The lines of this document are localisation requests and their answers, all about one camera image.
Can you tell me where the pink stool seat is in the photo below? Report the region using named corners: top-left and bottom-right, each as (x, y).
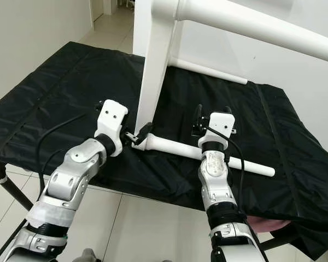
top-left (249, 217), bottom-right (290, 233)

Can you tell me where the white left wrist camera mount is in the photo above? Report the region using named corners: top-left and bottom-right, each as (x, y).
top-left (94, 99), bottom-right (129, 156)

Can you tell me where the grey left robot foot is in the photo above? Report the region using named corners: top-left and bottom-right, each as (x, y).
top-left (77, 248), bottom-right (99, 262)

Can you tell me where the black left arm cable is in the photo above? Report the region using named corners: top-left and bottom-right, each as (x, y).
top-left (37, 114), bottom-right (102, 183)

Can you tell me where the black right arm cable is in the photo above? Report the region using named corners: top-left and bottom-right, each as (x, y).
top-left (208, 127), bottom-right (244, 211)

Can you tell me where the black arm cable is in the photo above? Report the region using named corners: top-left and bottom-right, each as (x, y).
top-left (37, 114), bottom-right (102, 183)
top-left (208, 127), bottom-right (244, 211)

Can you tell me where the black metal frame leg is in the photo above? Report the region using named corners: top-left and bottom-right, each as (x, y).
top-left (262, 232), bottom-right (296, 252)
top-left (0, 175), bottom-right (33, 211)

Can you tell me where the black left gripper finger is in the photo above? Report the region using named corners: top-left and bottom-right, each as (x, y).
top-left (133, 122), bottom-right (154, 146)

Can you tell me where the white plastic children table top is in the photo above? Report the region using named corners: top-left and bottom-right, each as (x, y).
top-left (131, 0), bottom-right (186, 149)

